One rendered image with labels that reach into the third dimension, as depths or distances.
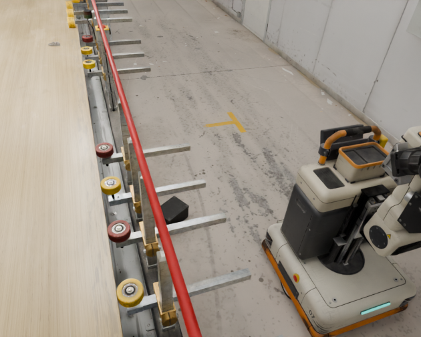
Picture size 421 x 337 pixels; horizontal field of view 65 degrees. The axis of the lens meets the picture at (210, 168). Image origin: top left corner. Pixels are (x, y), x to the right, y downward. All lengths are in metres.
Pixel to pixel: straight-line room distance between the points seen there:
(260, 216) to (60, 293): 1.71
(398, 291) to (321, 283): 0.41
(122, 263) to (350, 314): 1.16
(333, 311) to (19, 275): 1.41
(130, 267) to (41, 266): 0.40
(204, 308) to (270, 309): 0.39
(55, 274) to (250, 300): 1.27
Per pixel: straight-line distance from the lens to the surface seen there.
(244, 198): 2.65
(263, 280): 2.22
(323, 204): 1.65
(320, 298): 1.92
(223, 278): 1.22
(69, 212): 1.35
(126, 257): 1.52
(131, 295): 1.10
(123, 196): 1.48
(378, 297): 2.06
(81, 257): 1.21
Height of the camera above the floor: 1.85
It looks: 40 degrees down
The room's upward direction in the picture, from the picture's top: 5 degrees clockwise
